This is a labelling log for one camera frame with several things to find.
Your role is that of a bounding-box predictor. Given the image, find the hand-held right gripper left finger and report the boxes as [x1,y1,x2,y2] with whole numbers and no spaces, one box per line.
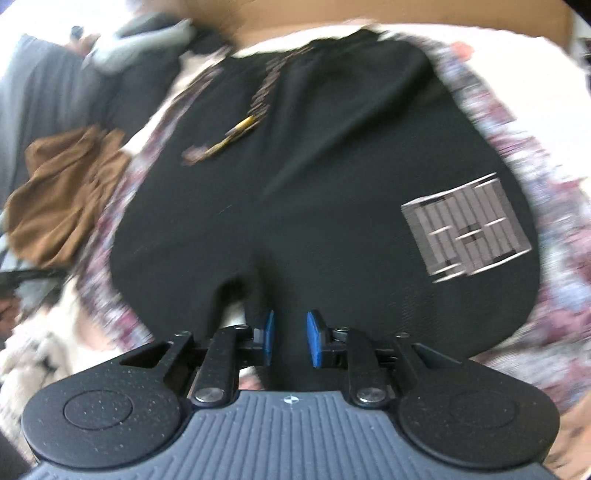
[119,309,276,408]

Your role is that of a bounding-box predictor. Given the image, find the dark grey blanket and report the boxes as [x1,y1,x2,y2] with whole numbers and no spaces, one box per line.
[0,34,116,208]

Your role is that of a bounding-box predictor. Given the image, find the black shorts with floral lining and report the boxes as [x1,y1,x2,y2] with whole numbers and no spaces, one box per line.
[74,27,591,411]

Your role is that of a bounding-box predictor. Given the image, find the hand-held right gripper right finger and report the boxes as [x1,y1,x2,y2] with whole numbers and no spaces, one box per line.
[307,309,465,409]

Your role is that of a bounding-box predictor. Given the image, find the white bear print bedsheet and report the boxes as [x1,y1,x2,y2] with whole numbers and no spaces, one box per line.
[0,21,591,467]

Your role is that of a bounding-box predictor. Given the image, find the brown garment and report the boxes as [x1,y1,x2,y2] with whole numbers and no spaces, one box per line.
[4,124,132,268]

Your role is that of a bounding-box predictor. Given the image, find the black garment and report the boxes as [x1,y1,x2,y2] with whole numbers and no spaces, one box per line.
[104,32,232,134]

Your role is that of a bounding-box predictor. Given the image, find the flattened cardboard sheet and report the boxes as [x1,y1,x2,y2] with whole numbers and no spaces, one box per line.
[185,0,573,47]

